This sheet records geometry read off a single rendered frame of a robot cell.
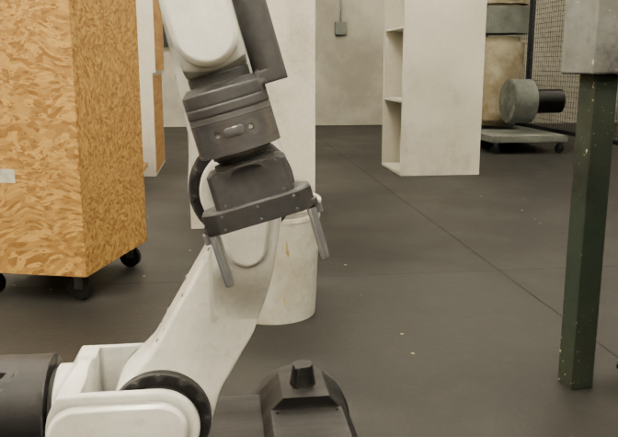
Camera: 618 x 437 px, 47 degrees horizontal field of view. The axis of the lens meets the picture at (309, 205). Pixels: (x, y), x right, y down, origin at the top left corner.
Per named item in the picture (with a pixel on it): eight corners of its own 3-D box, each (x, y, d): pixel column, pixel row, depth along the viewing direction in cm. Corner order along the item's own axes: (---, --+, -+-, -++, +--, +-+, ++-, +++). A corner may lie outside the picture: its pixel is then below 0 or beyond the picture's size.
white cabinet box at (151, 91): (92, 162, 571) (86, 72, 557) (165, 161, 578) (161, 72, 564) (72, 178, 494) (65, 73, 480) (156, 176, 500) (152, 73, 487)
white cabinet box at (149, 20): (90, 72, 561) (85, -23, 547) (164, 72, 568) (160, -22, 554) (69, 73, 483) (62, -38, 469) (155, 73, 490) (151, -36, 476)
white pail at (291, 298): (226, 295, 241) (223, 158, 232) (314, 292, 244) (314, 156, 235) (227, 328, 210) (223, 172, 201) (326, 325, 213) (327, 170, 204)
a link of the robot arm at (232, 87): (186, 126, 70) (150, 12, 68) (192, 121, 80) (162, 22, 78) (296, 94, 70) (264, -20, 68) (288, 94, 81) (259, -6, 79)
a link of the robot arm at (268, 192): (203, 244, 72) (166, 131, 70) (208, 225, 81) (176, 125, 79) (322, 208, 72) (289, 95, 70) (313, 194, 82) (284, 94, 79)
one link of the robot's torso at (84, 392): (47, 485, 95) (40, 394, 93) (76, 413, 115) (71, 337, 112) (201, 474, 98) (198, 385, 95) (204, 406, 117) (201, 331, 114)
